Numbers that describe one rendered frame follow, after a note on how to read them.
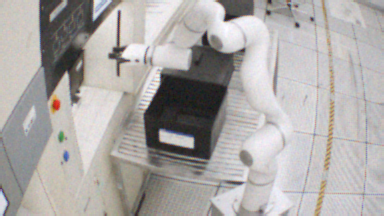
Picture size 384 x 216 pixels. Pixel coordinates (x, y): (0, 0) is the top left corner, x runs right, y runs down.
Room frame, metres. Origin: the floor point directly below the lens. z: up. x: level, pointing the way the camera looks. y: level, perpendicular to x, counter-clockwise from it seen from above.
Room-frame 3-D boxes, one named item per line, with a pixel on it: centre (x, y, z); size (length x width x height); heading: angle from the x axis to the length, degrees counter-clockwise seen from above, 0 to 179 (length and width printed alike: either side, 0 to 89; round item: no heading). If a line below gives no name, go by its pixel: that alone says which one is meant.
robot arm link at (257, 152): (1.29, -0.24, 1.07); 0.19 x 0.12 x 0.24; 132
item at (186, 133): (1.77, 0.02, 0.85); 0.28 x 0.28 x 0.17; 74
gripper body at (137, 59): (1.73, 0.21, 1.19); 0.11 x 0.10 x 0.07; 76
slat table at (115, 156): (2.16, -0.10, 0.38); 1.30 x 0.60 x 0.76; 166
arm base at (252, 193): (1.32, -0.26, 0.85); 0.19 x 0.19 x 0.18
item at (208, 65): (2.14, -0.03, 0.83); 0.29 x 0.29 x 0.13; 74
